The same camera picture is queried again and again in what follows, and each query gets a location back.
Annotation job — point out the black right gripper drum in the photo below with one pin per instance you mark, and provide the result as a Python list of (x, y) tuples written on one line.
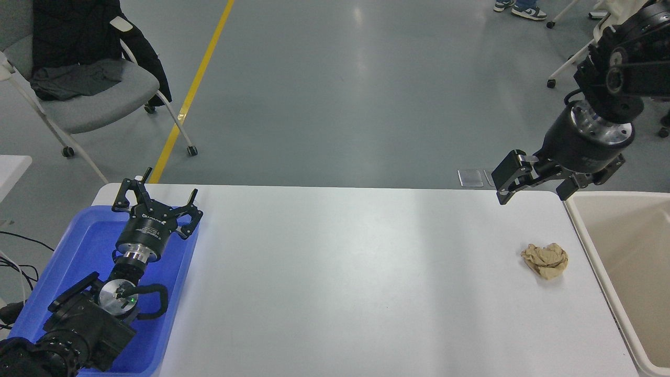
[(576, 149)]

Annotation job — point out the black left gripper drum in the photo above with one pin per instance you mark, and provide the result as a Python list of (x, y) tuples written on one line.
[(146, 231)]

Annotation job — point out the tan paper ball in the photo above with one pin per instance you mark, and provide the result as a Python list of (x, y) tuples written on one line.
[(546, 261)]

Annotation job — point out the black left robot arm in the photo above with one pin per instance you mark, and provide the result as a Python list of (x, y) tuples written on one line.
[(89, 324)]

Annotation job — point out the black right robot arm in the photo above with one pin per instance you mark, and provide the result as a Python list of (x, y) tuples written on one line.
[(628, 68)]

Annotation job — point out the clear floor plate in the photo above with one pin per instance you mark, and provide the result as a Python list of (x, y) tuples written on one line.
[(489, 177), (470, 178)]

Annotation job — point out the blue plastic tray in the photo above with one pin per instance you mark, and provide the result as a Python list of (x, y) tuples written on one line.
[(78, 251)]

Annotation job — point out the grey chair with castors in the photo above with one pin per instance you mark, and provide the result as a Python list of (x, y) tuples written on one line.
[(99, 104)]

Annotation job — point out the large pale bin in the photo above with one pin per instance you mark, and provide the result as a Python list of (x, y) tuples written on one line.
[(633, 262)]

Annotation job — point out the dark grey folded cloth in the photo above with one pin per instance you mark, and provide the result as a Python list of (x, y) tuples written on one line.
[(78, 78)]

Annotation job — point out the small white side table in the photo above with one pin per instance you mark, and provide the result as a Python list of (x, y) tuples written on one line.
[(13, 173)]

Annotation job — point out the person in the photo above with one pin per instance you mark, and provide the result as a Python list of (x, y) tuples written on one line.
[(528, 11)]

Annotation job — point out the black jacket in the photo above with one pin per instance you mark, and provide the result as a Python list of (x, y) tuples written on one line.
[(73, 31)]

